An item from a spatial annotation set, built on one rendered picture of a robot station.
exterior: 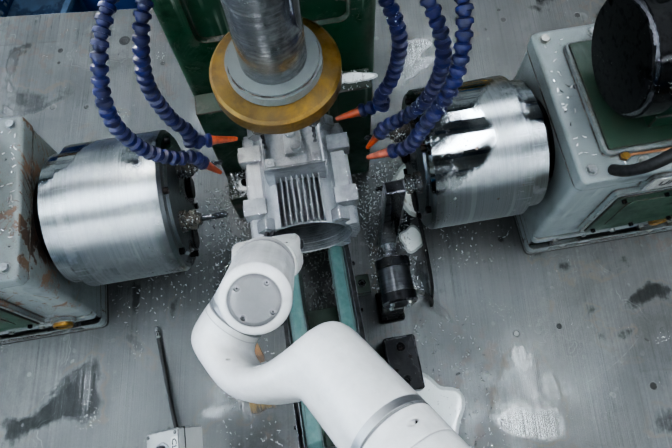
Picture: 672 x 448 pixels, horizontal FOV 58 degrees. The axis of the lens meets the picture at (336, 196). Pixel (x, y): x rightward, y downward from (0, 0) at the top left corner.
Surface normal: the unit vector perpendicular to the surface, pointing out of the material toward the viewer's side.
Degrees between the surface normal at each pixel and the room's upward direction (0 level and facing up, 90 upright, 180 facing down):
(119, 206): 21
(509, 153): 32
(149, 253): 62
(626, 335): 0
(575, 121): 0
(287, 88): 0
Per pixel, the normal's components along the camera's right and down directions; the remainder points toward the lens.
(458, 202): 0.13, 0.62
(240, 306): 0.03, 0.14
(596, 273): -0.04, -0.38
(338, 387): -0.43, -0.58
